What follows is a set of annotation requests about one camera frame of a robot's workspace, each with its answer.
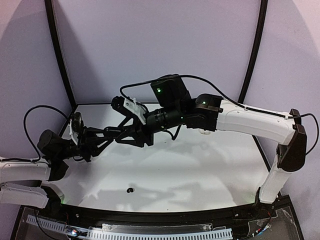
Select black earbud front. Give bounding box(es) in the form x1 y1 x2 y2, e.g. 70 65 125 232
126 187 134 193

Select white earbud charging case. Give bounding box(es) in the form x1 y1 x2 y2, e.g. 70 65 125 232
198 129 211 135

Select black earbud charging case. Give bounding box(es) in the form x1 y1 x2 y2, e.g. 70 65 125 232
103 126 125 141

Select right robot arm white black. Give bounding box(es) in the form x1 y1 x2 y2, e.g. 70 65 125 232
111 74 307 205

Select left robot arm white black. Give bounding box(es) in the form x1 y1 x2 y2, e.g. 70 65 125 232
0 127 121 210

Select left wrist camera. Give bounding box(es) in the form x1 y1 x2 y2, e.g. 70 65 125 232
68 112 84 146

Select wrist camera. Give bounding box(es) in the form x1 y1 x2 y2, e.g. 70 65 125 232
111 96 147 125
68 112 84 146

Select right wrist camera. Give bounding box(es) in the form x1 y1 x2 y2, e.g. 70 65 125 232
111 96 147 125

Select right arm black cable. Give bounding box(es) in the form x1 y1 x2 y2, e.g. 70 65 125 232
119 74 316 156

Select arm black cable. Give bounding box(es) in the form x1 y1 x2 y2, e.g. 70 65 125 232
119 74 316 156
22 104 76 161

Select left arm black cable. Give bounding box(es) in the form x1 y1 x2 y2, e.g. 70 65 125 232
22 104 76 161

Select white slotted cable duct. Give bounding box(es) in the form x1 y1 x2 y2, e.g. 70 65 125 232
25 214 233 240

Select left black frame post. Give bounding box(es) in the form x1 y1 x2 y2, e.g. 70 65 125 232
44 0 77 110

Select black frame post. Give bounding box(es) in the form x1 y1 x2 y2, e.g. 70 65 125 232
238 0 268 104
44 0 77 110

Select black front aluminium rail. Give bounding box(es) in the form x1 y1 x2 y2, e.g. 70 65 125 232
60 204 267 226

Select right black frame post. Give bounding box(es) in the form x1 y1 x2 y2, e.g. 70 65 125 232
238 0 268 104

